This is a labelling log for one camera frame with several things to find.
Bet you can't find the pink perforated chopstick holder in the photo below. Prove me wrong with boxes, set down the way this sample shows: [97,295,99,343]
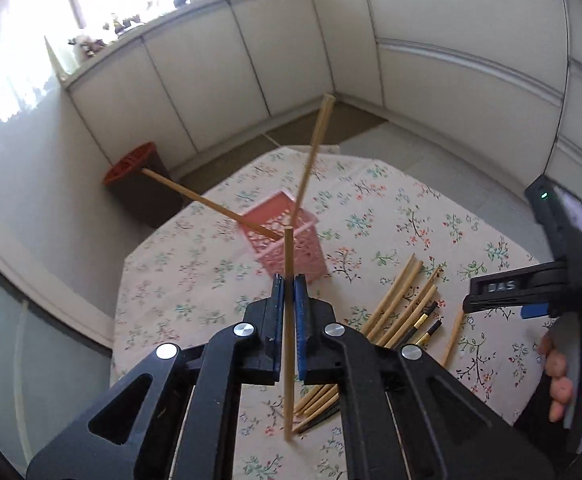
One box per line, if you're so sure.
[238,189,330,286]

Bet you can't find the dark bin with orange rim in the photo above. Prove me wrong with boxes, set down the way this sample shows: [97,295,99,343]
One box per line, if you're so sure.
[102,142,184,229]

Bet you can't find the white panelled wall cabinets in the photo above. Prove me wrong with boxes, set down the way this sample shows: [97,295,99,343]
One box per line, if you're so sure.
[303,0,582,243]

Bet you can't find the brown floor mat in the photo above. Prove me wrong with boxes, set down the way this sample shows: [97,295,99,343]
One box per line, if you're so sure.
[265,101,388,149]

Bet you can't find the wooden chopstick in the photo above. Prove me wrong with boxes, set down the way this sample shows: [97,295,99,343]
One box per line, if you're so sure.
[441,309,464,366]
[303,266,443,423]
[291,93,335,225]
[293,285,439,433]
[298,260,426,418]
[283,226,295,442]
[141,168,283,241]
[293,255,418,415]

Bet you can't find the person's right hand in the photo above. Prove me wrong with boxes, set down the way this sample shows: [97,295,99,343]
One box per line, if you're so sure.
[538,299,582,424]

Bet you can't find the floral tablecloth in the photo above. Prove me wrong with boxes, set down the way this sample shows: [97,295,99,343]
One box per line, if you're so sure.
[111,144,546,480]

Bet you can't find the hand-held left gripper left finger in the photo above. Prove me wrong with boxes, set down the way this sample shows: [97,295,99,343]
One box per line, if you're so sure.
[26,274,287,480]

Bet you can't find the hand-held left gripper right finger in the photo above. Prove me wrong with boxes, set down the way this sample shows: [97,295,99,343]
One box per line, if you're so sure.
[293,274,556,480]

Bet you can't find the bright window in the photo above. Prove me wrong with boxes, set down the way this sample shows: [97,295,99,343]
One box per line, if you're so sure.
[0,0,232,123]

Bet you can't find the white cabinet row under counter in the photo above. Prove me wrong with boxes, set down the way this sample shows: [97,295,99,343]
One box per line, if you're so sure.
[64,0,338,172]

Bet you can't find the row of small counter ornaments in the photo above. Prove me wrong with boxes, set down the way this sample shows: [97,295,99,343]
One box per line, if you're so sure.
[68,5,182,61]

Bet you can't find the person's black-clothed leg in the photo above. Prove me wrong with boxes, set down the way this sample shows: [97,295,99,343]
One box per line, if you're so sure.
[513,380,574,443]

